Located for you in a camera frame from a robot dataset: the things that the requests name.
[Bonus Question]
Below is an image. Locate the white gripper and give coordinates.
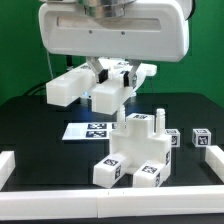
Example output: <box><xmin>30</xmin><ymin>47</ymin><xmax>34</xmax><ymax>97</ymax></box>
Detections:
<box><xmin>39</xmin><ymin>0</ymin><xmax>189</xmax><ymax>88</ymax></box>

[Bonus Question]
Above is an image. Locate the white chair back frame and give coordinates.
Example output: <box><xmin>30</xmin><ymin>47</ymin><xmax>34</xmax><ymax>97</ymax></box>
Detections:
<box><xmin>46</xmin><ymin>58</ymin><xmax>157</xmax><ymax>115</ymax></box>

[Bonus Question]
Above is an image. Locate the white chair seat block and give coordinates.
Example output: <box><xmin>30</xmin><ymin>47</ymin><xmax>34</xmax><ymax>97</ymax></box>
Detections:
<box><xmin>110</xmin><ymin>108</ymin><xmax>171</xmax><ymax>174</ymax></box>

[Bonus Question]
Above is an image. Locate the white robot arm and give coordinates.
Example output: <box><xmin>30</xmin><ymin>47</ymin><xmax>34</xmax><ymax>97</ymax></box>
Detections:
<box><xmin>39</xmin><ymin>0</ymin><xmax>195</xmax><ymax>83</ymax></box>

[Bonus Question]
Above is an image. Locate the white tagged cube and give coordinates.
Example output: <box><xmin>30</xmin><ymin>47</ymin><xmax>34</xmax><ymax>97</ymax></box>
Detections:
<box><xmin>165</xmin><ymin>129</ymin><xmax>180</xmax><ymax>147</ymax></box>
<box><xmin>192</xmin><ymin>128</ymin><xmax>211</xmax><ymax>147</ymax></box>

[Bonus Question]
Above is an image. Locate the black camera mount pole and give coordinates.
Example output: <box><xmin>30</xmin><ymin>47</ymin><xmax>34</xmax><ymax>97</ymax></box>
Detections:
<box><xmin>66</xmin><ymin>55</ymin><xmax>73</xmax><ymax>71</ymax></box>

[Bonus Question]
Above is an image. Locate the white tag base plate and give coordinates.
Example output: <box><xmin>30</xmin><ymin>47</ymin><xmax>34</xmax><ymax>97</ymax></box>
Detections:
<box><xmin>62</xmin><ymin>122</ymin><xmax>126</xmax><ymax>141</ymax></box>

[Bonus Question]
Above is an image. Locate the white cable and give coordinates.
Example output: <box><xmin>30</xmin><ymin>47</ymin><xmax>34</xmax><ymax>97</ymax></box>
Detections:
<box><xmin>46</xmin><ymin>51</ymin><xmax>55</xmax><ymax>81</ymax></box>

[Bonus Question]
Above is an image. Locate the black cable bundle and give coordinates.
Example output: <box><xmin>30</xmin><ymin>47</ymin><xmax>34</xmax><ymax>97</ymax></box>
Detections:
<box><xmin>22</xmin><ymin>81</ymin><xmax>51</xmax><ymax>97</ymax></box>

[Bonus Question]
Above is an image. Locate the white right wall bar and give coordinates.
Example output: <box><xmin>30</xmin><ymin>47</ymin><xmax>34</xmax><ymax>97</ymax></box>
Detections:
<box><xmin>205</xmin><ymin>145</ymin><xmax>224</xmax><ymax>183</ymax></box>

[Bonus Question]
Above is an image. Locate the white wall bar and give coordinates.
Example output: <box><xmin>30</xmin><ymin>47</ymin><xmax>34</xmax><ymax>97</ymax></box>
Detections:
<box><xmin>0</xmin><ymin>151</ymin><xmax>15</xmax><ymax>191</ymax></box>
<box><xmin>205</xmin><ymin>145</ymin><xmax>224</xmax><ymax>183</ymax></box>
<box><xmin>0</xmin><ymin>185</ymin><xmax>224</xmax><ymax>220</ymax></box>

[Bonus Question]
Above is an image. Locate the white left wall bar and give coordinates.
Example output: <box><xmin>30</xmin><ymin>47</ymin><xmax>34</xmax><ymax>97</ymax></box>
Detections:
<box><xmin>0</xmin><ymin>151</ymin><xmax>15</xmax><ymax>191</ymax></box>

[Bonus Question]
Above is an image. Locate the white front wall bar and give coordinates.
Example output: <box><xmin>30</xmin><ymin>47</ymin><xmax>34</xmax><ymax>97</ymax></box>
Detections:
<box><xmin>0</xmin><ymin>185</ymin><xmax>224</xmax><ymax>220</ymax></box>

